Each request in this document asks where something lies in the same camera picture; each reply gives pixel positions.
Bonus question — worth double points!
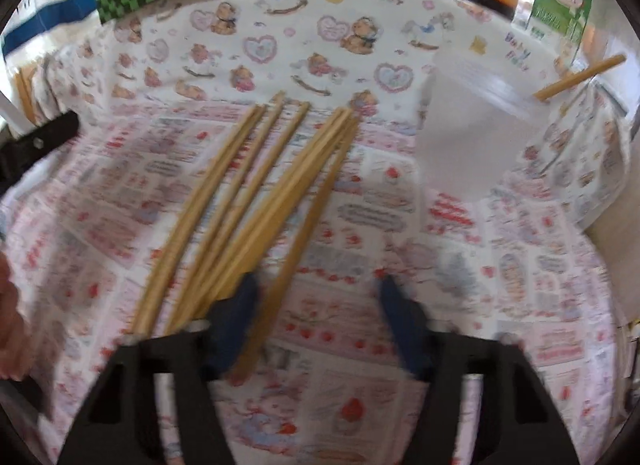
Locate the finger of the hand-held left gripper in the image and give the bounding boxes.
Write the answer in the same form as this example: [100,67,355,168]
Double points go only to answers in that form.
[0,112,81,186]

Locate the translucent white plastic cup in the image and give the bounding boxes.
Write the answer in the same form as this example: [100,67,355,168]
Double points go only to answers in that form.
[414,52,552,202]

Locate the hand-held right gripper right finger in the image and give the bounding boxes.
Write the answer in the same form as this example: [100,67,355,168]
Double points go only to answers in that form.
[377,275,581,465]

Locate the bunch of wooden chopsticks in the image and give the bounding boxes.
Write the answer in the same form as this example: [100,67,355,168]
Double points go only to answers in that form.
[131,90,354,337]

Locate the slim wooden chopstick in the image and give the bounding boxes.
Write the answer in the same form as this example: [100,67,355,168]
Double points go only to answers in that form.
[532,54,627,101]
[230,115,362,382]

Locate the strawberry rabbit print cloth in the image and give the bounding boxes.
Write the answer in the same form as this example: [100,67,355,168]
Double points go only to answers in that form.
[0,100,622,465]

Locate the bear print white cloth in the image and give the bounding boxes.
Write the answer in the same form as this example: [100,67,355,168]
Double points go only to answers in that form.
[10,0,632,227]

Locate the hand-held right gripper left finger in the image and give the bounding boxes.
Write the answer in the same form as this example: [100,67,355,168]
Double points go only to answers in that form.
[57,272,262,465]

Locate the green white carton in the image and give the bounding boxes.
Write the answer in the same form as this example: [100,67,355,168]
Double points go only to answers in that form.
[524,0,594,62]

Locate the blue white red striped cloth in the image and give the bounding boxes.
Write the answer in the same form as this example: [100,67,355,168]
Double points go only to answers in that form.
[0,0,608,62]

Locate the person's left hand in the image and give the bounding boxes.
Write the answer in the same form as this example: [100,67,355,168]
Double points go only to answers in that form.
[0,250,32,382]

